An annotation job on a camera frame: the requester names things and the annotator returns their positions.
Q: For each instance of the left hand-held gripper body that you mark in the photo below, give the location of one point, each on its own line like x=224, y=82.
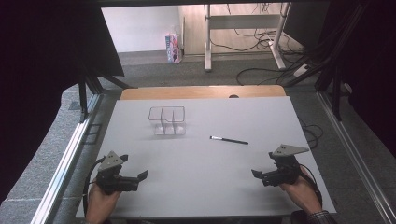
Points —
x=113, y=183

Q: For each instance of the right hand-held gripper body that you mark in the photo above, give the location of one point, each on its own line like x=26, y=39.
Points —
x=285, y=174

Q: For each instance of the black pen white tip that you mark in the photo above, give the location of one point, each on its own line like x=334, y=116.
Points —
x=230, y=140

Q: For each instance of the clear plastic organizer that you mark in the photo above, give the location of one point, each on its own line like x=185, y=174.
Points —
x=168, y=124

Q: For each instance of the person's left hand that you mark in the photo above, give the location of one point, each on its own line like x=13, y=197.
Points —
x=99, y=207

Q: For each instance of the person's right hand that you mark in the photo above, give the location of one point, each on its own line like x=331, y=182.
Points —
x=303, y=194

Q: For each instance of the white table board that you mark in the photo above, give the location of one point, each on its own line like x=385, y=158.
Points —
x=202, y=177

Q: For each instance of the black metal stand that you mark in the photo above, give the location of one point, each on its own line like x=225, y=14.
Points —
x=336, y=93
x=83, y=99

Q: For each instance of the white power strip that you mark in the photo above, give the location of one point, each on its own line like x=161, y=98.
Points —
x=302, y=70

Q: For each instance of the colourful printed carton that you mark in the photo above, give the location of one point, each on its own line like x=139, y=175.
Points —
x=173, y=48

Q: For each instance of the black curtain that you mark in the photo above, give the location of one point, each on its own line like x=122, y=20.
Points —
x=370, y=62
x=40, y=62

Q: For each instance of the aluminium floor rail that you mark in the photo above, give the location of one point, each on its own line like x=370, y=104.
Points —
x=355, y=155
x=62, y=174

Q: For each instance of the white metal desk frame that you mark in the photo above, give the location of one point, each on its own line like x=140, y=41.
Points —
x=208, y=46

